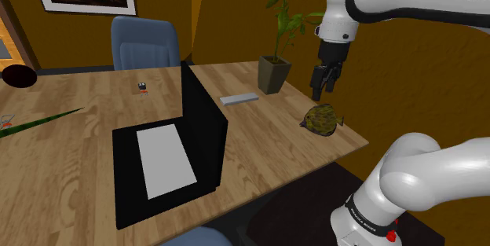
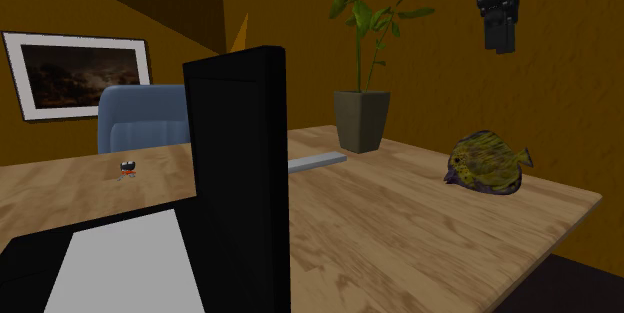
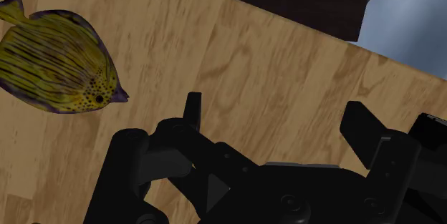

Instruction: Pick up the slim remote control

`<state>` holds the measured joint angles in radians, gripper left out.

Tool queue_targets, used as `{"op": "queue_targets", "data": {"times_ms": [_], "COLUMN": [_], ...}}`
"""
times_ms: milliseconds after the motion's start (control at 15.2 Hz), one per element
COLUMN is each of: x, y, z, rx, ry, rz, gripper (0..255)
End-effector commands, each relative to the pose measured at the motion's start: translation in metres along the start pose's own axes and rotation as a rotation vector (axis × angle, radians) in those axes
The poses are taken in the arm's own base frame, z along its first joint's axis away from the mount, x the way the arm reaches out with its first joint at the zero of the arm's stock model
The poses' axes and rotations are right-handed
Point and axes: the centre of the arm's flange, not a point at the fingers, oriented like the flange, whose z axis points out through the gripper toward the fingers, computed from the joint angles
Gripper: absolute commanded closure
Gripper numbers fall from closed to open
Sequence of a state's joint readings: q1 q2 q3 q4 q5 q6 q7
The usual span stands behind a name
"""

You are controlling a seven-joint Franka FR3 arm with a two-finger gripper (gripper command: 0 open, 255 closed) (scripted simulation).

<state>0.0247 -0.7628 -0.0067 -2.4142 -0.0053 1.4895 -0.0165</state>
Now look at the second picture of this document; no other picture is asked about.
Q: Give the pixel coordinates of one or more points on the yellow spotted fish figure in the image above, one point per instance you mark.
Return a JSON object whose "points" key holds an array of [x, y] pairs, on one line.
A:
{"points": [[487, 166]]}

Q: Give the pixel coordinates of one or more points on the blue armchair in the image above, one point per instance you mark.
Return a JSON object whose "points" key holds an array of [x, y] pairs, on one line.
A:
{"points": [[141, 117]]}

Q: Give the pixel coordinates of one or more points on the white framed dark wall picture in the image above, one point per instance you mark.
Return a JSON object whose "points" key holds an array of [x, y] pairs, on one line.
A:
{"points": [[78, 75]]}

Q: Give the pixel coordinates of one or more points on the grey flat bar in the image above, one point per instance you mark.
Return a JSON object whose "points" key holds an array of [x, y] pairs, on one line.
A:
{"points": [[317, 161]]}

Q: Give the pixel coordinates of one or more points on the green plant in dark pot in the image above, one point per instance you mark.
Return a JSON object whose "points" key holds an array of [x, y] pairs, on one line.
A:
{"points": [[362, 119]]}

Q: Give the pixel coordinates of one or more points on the wooden table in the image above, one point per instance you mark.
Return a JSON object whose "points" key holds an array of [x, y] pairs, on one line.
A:
{"points": [[390, 234]]}

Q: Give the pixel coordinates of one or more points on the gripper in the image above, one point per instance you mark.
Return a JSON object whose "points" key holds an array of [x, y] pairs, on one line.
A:
{"points": [[498, 13]]}

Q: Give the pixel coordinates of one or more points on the black open laptop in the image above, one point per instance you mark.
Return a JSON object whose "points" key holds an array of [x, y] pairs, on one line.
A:
{"points": [[234, 156]]}

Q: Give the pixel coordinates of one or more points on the small black orange toy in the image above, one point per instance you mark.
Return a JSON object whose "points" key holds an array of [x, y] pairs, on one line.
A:
{"points": [[128, 167]]}

